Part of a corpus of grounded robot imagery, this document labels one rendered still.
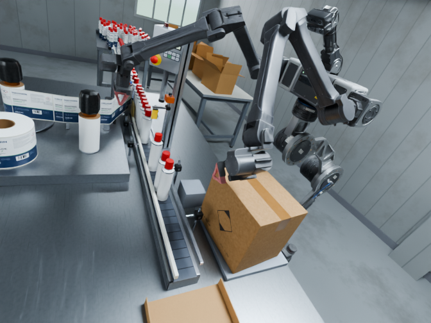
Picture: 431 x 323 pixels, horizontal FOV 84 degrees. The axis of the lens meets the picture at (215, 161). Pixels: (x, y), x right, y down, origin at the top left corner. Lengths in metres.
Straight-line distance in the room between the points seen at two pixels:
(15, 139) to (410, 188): 3.25
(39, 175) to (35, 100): 0.42
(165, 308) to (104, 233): 0.35
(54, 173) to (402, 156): 3.09
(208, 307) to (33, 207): 0.73
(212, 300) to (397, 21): 3.24
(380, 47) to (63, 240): 3.38
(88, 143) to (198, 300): 0.84
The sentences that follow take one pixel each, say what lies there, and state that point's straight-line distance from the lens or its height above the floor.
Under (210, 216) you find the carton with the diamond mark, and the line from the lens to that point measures 1.01.
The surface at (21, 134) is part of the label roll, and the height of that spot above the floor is 1.02.
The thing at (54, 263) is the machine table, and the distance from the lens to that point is 0.97.
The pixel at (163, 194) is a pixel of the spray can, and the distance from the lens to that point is 1.05.
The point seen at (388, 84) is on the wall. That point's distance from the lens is 3.35.
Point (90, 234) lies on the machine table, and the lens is 1.02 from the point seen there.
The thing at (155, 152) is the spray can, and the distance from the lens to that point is 1.15.
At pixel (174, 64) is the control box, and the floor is 1.33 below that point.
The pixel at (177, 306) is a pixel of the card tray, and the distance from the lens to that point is 0.89.
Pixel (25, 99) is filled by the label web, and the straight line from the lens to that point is 1.47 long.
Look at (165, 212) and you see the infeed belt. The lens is 1.04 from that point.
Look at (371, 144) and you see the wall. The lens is 3.35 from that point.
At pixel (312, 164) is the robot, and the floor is 0.93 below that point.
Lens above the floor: 1.63
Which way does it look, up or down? 32 degrees down
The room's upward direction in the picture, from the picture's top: 19 degrees clockwise
